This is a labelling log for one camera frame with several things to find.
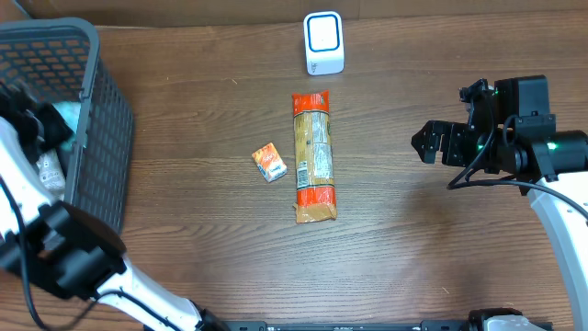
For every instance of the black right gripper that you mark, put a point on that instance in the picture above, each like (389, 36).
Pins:
(438, 132)

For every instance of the orange spaghetti packet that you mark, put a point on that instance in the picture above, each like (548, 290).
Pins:
(316, 197)

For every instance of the small orange carton box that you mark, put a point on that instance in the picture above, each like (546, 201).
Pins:
(269, 162)

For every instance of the teal tissue packet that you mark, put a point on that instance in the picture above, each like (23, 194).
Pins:
(69, 115)

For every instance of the white tube gold cap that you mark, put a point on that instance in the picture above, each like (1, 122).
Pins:
(51, 174)

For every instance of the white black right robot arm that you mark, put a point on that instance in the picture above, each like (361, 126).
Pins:
(511, 139)

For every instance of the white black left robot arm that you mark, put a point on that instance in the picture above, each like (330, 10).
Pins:
(61, 249)

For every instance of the white barcode scanner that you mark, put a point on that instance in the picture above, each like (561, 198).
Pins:
(324, 43)

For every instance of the grey plastic mesh basket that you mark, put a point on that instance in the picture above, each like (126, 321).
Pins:
(59, 60)

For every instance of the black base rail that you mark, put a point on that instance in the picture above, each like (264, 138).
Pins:
(426, 325)

